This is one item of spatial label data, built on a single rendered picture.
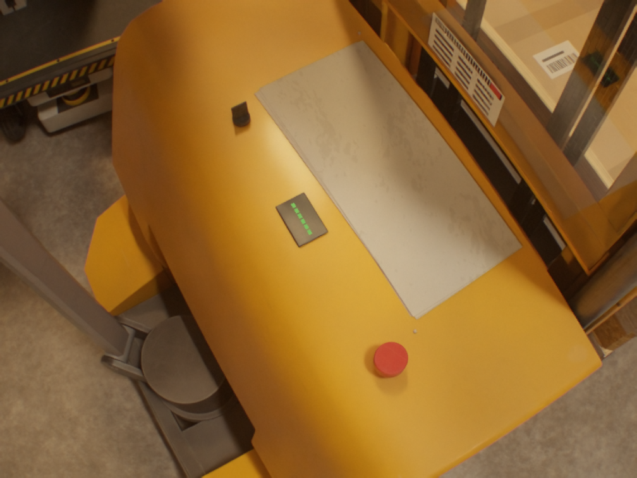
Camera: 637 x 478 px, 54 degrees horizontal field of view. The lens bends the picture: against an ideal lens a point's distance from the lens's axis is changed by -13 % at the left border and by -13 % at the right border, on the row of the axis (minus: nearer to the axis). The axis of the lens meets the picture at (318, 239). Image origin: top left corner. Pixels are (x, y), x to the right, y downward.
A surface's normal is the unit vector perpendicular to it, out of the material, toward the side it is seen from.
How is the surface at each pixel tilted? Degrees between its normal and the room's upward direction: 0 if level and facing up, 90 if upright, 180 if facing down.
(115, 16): 0
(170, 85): 14
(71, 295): 90
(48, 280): 90
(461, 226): 0
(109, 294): 22
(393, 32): 90
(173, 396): 0
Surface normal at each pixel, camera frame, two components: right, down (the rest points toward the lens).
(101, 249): -0.33, -0.18
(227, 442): -0.01, -0.37
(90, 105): 0.30, 0.88
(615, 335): -0.87, 0.47
